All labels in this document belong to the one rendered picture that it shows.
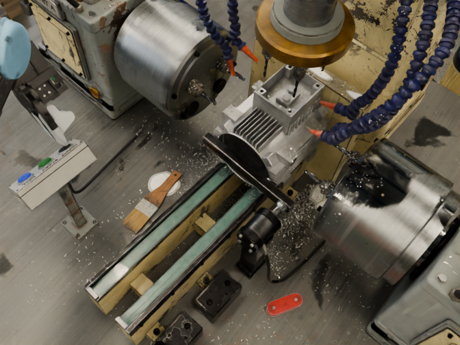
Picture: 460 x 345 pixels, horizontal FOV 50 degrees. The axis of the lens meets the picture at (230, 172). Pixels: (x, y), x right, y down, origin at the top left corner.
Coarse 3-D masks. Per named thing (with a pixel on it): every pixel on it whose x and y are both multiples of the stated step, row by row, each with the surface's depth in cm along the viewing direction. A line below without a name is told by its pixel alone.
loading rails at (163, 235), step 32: (192, 192) 116; (224, 192) 124; (256, 192) 117; (288, 192) 127; (160, 224) 111; (192, 224) 120; (224, 224) 112; (128, 256) 107; (160, 256) 116; (192, 256) 108; (96, 288) 103; (128, 288) 113; (160, 288) 104; (128, 320) 100; (160, 320) 112
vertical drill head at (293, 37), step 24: (264, 0) 90; (288, 0) 82; (312, 0) 79; (336, 0) 81; (264, 24) 87; (288, 24) 84; (312, 24) 83; (336, 24) 84; (264, 48) 87; (288, 48) 84; (312, 48) 84; (336, 48) 84; (264, 72) 98
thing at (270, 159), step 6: (318, 108) 108; (324, 108) 109; (318, 114) 110; (324, 114) 109; (228, 120) 106; (222, 126) 105; (228, 126) 105; (234, 126) 106; (222, 132) 107; (228, 132) 106; (264, 156) 102; (270, 156) 102; (222, 162) 118; (264, 162) 103; (270, 162) 102; (276, 162) 102
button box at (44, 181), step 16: (80, 144) 101; (64, 160) 100; (80, 160) 102; (32, 176) 98; (48, 176) 98; (64, 176) 100; (16, 192) 95; (32, 192) 97; (48, 192) 99; (32, 208) 97
